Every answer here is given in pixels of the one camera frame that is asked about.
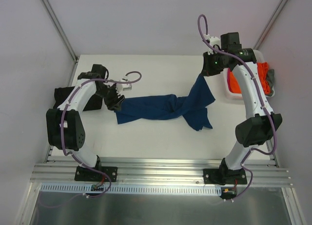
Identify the blue t shirt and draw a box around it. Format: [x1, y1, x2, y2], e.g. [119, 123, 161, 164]
[115, 75, 215, 131]

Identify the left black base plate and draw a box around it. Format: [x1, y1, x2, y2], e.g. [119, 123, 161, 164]
[74, 166, 118, 182]

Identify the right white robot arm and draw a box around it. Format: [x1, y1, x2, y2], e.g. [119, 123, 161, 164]
[201, 32, 282, 185]

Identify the aluminium mounting rail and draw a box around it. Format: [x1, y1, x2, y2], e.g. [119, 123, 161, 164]
[30, 156, 294, 188]

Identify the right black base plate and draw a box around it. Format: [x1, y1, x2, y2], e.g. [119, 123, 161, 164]
[203, 169, 247, 186]

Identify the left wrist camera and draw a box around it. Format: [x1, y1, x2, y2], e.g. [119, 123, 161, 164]
[116, 77, 132, 92]

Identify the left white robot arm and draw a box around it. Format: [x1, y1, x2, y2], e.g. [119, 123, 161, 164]
[46, 64, 125, 180]

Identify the grey t shirt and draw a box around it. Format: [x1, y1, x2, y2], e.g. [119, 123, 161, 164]
[266, 69, 275, 97]

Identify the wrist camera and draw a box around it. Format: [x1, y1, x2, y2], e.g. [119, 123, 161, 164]
[116, 77, 132, 92]
[204, 34, 221, 51]

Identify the white plastic basket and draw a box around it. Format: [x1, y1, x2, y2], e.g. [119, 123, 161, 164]
[223, 50, 274, 99]

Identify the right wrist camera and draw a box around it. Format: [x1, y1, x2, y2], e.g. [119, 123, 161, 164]
[204, 34, 221, 51]

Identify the white slotted cable duct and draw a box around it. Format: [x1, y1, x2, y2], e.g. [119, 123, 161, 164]
[40, 183, 221, 196]

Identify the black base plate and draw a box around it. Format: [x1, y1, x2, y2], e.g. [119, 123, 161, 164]
[203, 169, 247, 186]
[74, 166, 118, 182]

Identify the folded black t shirt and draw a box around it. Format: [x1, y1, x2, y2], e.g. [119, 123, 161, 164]
[53, 87, 103, 111]

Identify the orange t shirt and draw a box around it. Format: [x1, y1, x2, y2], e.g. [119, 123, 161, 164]
[230, 62, 270, 94]

